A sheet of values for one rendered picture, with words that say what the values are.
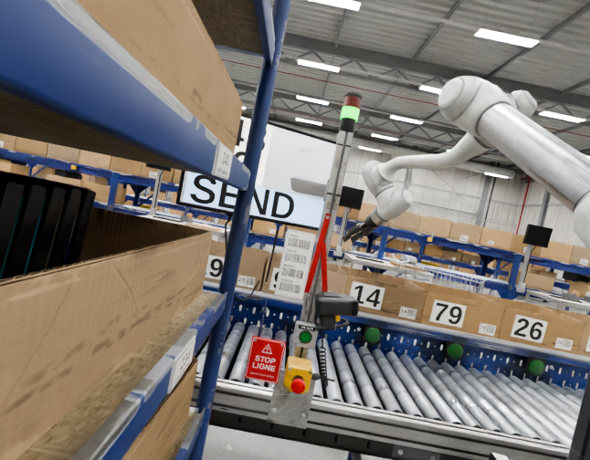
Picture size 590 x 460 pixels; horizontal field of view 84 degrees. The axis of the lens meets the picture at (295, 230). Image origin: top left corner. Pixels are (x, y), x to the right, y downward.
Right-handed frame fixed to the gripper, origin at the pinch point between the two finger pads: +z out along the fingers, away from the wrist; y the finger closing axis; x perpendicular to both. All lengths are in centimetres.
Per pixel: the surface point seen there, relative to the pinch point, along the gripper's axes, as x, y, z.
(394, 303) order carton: -39.1, 7.6, -7.4
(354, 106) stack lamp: 0, -57, -73
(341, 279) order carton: -24.5, -15.6, -1.0
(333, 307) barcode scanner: -50, -60, -45
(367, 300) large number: -35.6, -3.6, -2.0
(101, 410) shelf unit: -68, -116, -88
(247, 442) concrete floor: -87, -37, 84
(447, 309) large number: -46, 30, -18
